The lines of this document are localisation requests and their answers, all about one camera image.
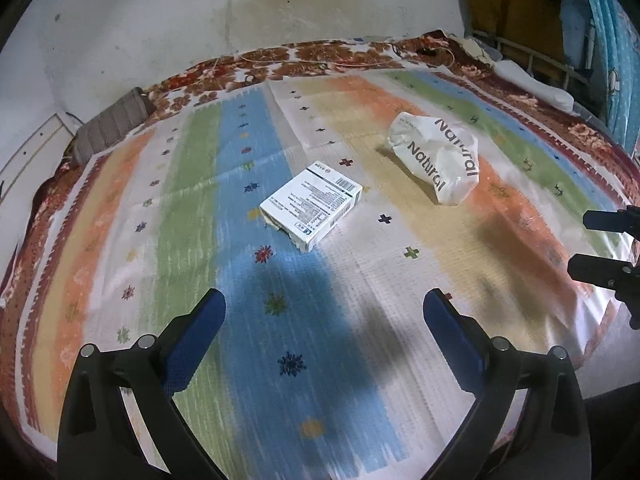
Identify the white Natural paper bag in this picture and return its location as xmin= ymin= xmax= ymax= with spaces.
xmin=387 ymin=112 xmax=480 ymax=206

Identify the white medicine box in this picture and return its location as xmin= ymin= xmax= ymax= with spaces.
xmin=259 ymin=162 xmax=363 ymax=252

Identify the grey brown pillow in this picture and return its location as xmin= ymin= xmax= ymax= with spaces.
xmin=70 ymin=87 xmax=156 ymax=168

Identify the colourful striped bed mat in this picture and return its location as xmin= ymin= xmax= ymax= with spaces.
xmin=19 ymin=66 xmax=632 ymax=480

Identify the white pillow at bed edge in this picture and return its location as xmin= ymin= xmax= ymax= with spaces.
xmin=494 ymin=60 xmax=575 ymax=114

